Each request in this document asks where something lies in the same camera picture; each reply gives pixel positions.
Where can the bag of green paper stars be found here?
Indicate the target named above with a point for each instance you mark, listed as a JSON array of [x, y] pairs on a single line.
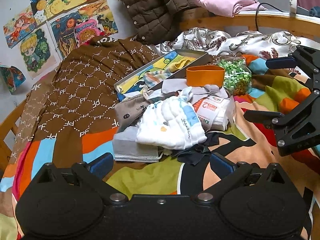
[[238, 77]]

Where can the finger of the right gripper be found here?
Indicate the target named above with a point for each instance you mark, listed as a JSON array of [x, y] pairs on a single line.
[[267, 118], [281, 63]]

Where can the brown PF patterned blanket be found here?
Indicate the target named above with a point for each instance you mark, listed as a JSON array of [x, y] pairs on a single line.
[[70, 111]]

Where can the colourful cartoon monkey bedsheet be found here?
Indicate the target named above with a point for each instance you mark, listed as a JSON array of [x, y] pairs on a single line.
[[273, 90]]

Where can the white floral satin quilt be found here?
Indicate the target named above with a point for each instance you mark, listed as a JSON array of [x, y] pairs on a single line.
[[217, 43]]

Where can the red haired girl painting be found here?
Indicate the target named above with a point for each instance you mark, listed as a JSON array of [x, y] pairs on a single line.
[[19, 27]]

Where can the striped yellow sock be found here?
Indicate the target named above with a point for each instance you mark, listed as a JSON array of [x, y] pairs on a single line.
[[155, 77]]

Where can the white baby cloth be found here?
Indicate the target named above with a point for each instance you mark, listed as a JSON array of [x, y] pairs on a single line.
[[171, 123]]

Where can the orange white tissue pack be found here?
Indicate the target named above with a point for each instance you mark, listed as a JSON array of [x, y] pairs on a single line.
[[215, 112]]

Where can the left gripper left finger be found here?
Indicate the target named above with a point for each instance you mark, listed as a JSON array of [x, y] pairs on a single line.
[[91, 175]]

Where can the dark night sunflower painting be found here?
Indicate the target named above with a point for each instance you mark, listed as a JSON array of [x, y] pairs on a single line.
[[63, 31]]

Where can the grey face mask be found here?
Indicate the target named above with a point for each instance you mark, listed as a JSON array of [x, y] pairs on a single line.
[[125, 148]]

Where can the dark navy cloth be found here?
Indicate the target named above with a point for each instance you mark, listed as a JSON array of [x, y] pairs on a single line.
[[195, 153]]

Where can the blond boy diamond painting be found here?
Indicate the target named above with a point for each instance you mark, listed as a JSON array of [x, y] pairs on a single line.
[[36, 53]]

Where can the curled colourful poster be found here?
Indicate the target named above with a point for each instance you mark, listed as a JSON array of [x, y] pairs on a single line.
[[12, 76]]

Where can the pink folded cloth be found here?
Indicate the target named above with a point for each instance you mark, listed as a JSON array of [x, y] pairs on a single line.
[[227, 8]]

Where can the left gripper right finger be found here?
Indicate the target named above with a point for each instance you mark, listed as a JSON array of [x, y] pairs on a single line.
[[232, 176]]

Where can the brown quilted puffer jacket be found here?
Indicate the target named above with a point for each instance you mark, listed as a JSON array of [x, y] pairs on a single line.
[[157, 21]]

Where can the orange elastic band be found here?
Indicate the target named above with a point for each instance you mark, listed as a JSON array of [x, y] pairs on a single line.
[[199, 76]]

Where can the pink girl diamond painting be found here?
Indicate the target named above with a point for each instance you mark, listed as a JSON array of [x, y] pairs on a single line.
[[86, 30]]

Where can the grey drawstring pouch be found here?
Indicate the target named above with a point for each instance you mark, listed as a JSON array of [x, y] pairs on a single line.
[[129, 110]]

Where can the metal tray with cartoon print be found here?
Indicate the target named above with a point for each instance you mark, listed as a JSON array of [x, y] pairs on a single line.
[[134, 83]]

